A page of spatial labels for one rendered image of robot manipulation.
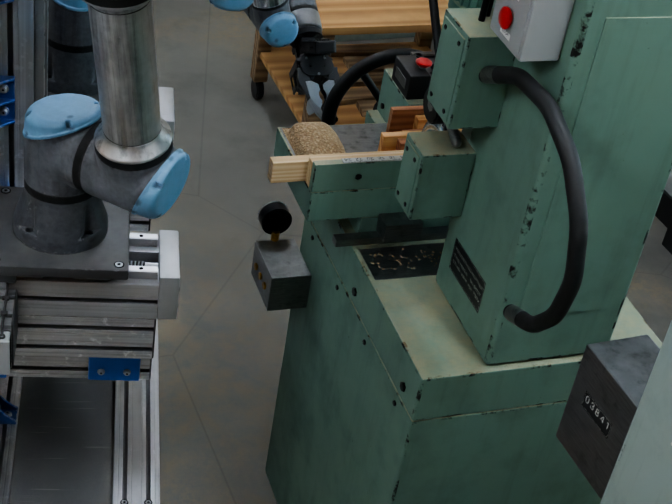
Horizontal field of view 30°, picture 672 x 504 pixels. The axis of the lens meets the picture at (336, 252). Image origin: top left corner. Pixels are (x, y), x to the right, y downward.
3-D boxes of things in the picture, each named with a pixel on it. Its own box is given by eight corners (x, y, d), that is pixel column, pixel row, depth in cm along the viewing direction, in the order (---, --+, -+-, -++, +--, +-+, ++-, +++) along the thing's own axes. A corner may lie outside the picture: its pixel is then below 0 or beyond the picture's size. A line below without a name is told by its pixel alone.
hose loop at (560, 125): (466, 240, 198) (518, 33, 177) (559, 383, 173) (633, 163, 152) (434, 242, 196) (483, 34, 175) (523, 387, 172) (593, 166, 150)
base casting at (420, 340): (514, 196, 253) (524, 158, 248) (655, 390, 210) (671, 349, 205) (303, 210, 238) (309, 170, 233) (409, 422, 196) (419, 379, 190)
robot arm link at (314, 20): (323, 7, 264) (286, 8, 261) (327, 26, 262) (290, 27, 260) (313, 26, 270) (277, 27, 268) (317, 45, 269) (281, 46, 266)
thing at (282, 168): (556, 160, 229) (562, 141, 227) (561, 166, 228) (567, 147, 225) (267, 176, 211) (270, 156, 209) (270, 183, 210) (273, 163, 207)
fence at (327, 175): (618, 168, 230) (627, 143, 227) (623, 173, 229) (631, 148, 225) (308, 187, 210) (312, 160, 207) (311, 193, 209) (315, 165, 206)
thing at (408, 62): (448, 68, 239) (454, 42, 236) (471, 97, 231) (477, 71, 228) (385, 70, 235) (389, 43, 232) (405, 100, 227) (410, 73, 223)
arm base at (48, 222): (9, 252, 198) (8, 201, 192) (17, 198, 210) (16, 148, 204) (106, 256, 201) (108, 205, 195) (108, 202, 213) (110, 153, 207)
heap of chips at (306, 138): (329, 126, 227) (332, 108, 225) (353, 169, 217) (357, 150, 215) (281, 128, 224) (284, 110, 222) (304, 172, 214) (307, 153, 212)
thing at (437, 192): (445, 192, 204) (459, 129, 197) (461, 217, 199) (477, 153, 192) (391, 195, 201) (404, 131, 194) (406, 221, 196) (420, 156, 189)
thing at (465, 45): (474, 96, 191) (495, 7, 182) (497, 127, 185) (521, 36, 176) (423, 98, 188) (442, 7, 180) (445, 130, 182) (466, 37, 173)
